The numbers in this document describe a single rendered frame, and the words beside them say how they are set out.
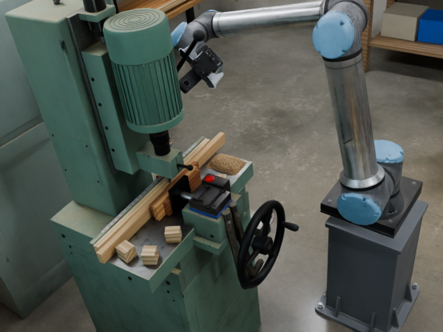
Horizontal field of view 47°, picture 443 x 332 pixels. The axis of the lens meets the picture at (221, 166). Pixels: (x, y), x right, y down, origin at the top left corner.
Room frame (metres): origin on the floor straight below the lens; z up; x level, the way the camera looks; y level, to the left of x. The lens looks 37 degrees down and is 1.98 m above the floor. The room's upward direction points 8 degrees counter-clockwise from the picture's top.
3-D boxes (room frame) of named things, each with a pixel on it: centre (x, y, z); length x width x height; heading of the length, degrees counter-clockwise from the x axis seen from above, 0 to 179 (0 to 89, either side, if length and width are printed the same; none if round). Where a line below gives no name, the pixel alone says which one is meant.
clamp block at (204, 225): (1.18, 0.04, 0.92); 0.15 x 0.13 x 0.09; 144
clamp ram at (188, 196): (1.24, 0.12, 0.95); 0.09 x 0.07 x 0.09; 144
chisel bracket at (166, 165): (1.34, 0.19, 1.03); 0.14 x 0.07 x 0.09; 54
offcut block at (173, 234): (1.11, 0.17, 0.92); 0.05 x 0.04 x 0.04; 85
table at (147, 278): (1.23, 0.11, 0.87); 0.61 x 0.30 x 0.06; 144
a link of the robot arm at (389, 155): (1.45, -0.58, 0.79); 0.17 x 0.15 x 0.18; 144
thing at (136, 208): (1.31, 0.22, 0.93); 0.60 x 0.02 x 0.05; 144
